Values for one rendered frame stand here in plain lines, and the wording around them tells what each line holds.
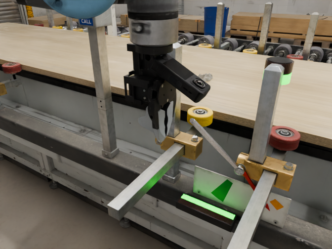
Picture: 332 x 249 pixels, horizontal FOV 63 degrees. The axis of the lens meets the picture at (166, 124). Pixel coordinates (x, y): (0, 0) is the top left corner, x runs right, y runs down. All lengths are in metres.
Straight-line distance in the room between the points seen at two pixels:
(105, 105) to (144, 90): 0.39
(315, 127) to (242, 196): 0.29
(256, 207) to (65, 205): 1.47
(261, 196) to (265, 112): 0.18
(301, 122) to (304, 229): 0.30
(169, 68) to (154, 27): 0.08
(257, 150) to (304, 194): 0.36
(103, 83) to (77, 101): 0.51
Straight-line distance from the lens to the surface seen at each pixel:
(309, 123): 0.89
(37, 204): 1.98
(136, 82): 0.53
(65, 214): 1.85
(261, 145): 0.69
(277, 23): 6.50
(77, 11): 0.32
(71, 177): 1.85
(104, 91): 0.89
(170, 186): 0.87
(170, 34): 0.49
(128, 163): 0.97
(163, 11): 0.48
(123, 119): 1.20
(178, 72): 0.50
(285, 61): 0.67
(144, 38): 0.49
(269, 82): 0.62
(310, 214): 1.01
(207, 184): 0.81
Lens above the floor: 1.27
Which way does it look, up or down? 28 degrees down
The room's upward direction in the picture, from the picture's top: straight up
